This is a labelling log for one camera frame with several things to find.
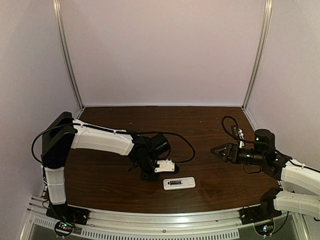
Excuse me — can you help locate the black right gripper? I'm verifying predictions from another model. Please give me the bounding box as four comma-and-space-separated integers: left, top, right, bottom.
210, 143, 266, 167

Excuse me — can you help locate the white remote control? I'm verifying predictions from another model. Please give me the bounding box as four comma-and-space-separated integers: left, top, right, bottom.
162, 176, 196, 191

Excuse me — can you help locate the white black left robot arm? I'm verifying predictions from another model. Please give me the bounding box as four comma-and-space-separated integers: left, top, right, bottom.
41, 111, 178, 222

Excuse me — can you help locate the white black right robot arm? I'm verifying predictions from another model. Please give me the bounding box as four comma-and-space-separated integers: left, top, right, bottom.
210, 128, 320, 221

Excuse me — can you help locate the right circuit board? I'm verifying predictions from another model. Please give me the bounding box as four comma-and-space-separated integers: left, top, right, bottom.
254, 220, 275, 237

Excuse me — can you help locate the circuit board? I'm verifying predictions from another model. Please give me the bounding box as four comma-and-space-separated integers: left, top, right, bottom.
53, 221, 76, 238
254, 220, 275, 237

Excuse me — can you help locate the left circuit board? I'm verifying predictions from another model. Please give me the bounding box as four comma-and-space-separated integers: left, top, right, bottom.
53, 221, 76, 238

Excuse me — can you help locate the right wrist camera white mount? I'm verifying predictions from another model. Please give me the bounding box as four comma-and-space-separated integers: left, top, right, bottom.
230, 125, 246, 149

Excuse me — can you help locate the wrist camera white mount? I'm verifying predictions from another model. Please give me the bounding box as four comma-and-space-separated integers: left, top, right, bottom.
230, 125, 246, 149
154, 159, 180, 173

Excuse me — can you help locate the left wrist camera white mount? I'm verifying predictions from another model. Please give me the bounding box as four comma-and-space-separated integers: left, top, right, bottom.
154, 159, 180, 173

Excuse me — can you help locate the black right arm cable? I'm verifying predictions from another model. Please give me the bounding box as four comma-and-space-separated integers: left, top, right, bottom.
221, 115, 320, 173

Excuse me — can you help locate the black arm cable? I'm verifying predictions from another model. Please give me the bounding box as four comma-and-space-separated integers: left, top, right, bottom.
221, 115, 320, 173
31, 124, 196, 163

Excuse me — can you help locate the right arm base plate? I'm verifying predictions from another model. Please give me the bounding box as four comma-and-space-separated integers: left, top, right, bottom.
238, 204, 282, 225

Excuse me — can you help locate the front aluminium rail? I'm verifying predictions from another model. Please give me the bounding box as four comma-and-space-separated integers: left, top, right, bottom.
26, 196, 301, 240

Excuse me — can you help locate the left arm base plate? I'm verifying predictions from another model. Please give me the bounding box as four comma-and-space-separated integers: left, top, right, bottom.
46, 204, 90, 226

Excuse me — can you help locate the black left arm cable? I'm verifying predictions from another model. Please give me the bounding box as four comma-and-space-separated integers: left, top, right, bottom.
31, 124, 196, 163

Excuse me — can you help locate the right aluminium frame post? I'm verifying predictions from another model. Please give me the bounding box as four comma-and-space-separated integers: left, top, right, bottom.
242, 0, 273, 111

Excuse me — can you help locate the aluminium frame post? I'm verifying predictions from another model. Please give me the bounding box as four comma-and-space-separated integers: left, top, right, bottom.
52, 0, 85, 111
242, 0, 273, 111

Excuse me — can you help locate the left aluminium frame post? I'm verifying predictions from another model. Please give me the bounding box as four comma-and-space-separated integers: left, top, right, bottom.
52, 0, 85, 111

